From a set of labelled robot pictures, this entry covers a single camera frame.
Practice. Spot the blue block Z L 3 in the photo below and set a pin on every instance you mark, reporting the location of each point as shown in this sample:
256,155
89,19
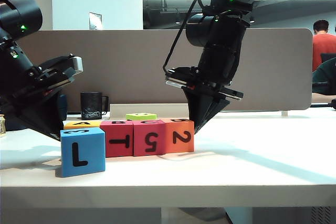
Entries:
92,161

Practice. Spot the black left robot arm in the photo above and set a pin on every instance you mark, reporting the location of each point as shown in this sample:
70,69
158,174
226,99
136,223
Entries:
15,16

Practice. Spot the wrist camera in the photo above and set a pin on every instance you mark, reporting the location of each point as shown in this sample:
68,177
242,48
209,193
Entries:
76,65
181,77

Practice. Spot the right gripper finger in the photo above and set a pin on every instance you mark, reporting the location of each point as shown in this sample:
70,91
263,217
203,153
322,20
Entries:
199,108
218,104

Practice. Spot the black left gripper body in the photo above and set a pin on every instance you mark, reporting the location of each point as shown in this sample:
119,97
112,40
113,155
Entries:
26,90

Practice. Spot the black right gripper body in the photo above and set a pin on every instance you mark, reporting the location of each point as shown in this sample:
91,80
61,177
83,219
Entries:
210,85

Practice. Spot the white divider foot bracket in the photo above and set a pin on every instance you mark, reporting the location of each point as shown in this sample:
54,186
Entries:
284,113

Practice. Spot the orange block 7 2 Q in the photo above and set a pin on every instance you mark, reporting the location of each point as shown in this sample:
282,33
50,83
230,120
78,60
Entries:
181,148

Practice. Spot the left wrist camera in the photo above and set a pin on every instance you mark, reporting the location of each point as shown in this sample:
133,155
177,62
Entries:
76,65

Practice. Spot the pink block R T 4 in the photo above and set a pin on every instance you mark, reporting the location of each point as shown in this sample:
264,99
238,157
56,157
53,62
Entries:
115,151

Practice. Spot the yellow block Q A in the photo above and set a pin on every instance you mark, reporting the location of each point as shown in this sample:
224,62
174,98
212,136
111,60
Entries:
78,125

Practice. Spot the pink block 4 5 C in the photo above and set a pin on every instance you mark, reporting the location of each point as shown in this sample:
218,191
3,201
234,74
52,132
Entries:
141,150

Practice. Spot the wall sign on pillar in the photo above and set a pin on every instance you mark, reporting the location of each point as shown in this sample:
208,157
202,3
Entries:
95,20

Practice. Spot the person in red shirt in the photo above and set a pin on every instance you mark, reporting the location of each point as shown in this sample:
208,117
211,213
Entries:
324,48

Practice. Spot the green block Q L U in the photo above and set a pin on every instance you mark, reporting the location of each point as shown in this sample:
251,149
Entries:
141,116

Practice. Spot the black mug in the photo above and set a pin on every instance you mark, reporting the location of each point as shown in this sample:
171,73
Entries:
90,104

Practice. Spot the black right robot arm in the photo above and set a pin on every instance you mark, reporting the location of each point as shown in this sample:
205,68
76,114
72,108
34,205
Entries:
223,43

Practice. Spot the small woven basket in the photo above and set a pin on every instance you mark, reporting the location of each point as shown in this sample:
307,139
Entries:
2,125

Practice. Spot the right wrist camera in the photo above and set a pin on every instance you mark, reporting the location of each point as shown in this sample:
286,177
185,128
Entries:
181,77

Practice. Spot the person in dark green shirt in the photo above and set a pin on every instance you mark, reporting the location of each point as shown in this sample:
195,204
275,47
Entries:
325,77

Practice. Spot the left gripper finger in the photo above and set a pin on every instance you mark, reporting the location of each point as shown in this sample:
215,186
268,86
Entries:
52,113
36,116

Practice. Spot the brown desk divider panel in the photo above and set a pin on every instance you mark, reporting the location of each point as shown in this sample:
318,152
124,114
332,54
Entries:
126,64

